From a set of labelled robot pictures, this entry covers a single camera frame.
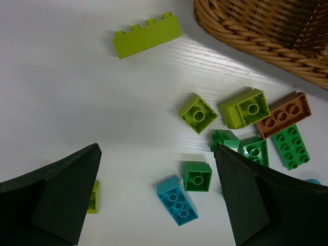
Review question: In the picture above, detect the cyan patterned round lego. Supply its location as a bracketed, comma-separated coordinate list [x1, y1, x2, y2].
[305, 178, 321, 185]

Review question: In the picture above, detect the lime sloped lego brick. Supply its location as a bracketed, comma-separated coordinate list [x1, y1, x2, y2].
[218, 89, 271, 129]

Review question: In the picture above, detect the lime lego brick right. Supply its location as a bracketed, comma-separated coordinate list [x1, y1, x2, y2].
[87, 180, 101, 214]

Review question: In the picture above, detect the green long lego brick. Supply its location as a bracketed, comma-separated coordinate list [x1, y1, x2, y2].
[238, 137, 270, 167]

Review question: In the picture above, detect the lime square lego brick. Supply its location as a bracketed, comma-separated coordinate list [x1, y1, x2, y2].
[178, 94, 218, 134]

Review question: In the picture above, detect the cyan long lego brick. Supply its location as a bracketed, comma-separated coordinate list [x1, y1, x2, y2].
[156, 175, 199, 226]

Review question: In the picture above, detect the brown wicker divided basket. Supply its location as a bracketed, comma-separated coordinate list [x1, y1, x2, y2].
[194, 0, 327, 90]

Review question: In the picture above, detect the green square lego brick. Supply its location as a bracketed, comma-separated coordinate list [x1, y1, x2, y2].
[183, 161, 212, 192]

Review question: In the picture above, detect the green lego plate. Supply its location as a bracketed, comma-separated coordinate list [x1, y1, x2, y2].
[271, 125, 310, 170]

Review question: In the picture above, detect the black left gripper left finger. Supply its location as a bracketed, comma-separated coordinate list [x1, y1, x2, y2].
[1, 143, 101, 245]

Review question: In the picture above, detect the brown lego brick near basket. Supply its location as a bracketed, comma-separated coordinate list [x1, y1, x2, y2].
[257, 92, 312, 139]

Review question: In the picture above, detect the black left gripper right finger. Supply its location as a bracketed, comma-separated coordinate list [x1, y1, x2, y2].
[215, 145, 327, 245]

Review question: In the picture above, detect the lime long lego brick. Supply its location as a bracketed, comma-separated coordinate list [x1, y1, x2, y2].
[112, 12, 182, 59]

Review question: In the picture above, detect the small dark green lego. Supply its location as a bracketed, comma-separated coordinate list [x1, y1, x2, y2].
[210, 129, 240, 153]

